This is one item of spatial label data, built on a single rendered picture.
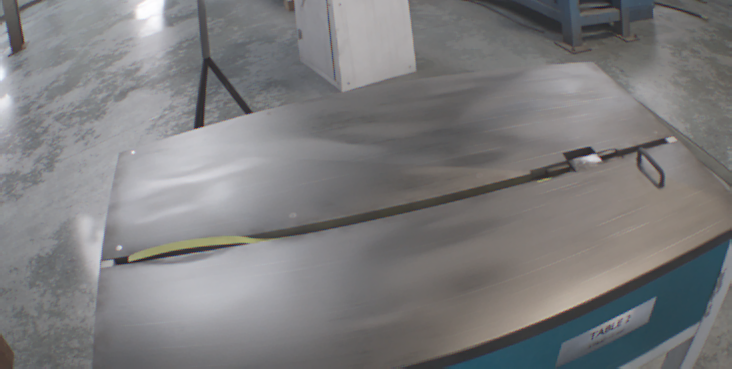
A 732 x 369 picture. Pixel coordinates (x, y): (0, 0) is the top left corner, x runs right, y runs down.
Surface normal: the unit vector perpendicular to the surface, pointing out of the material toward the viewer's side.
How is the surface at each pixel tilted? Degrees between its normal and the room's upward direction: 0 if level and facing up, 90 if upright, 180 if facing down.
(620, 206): 0
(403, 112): 0
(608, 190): 0
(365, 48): 90
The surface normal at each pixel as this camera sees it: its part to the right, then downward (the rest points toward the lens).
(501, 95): -0.10, -0.84
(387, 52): 0.46, 0.44
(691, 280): 0.23, 0.50
